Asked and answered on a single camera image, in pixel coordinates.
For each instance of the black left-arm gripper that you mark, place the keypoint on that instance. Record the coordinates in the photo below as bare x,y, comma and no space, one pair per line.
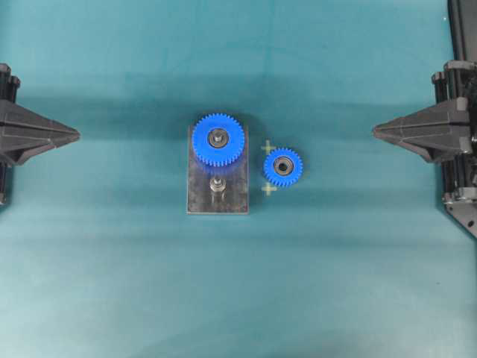
25,134

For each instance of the large blue gear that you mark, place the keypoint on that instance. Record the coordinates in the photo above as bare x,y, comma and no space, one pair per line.
218,140

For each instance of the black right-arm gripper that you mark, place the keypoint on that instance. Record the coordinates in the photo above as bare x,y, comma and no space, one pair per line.
444,132

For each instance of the metal base plate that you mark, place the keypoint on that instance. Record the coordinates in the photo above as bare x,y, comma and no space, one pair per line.
236,195

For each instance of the small blue gear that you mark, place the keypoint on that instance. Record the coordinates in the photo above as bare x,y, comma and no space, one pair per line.
283,167

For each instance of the steel threaded shaft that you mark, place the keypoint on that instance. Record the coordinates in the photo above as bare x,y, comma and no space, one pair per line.
218,186

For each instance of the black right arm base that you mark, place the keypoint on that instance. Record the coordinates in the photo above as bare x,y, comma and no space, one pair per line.
462,19

